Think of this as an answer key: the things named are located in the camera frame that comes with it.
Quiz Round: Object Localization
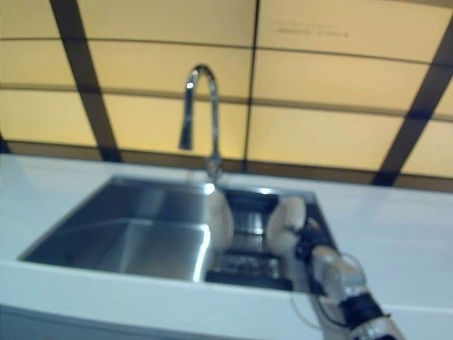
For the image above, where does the chrome gooseneck faucet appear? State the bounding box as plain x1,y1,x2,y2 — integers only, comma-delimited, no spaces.
178,63,224,186

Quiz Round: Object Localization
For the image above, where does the stainless steel sink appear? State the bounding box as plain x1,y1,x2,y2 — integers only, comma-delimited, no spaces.
16,172,338,295

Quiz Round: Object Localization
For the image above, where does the cream ceramic plate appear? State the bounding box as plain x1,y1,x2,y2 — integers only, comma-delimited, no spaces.
207,192,235,249
266,195,307,256

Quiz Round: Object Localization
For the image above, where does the black roll-up drying rack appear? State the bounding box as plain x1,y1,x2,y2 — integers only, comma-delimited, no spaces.
205,189,295,290

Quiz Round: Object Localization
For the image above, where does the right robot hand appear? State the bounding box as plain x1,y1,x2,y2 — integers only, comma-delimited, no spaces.
292,218,326,265

